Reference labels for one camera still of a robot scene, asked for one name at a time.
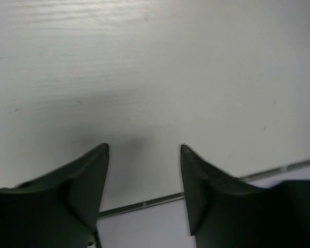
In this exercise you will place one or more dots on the metal table edge rail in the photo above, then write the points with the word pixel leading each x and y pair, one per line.
pixel 202 180

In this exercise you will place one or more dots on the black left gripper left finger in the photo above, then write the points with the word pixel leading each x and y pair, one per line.
pixel 58 209

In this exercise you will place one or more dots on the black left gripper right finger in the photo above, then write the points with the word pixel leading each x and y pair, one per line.
pixel 278 217

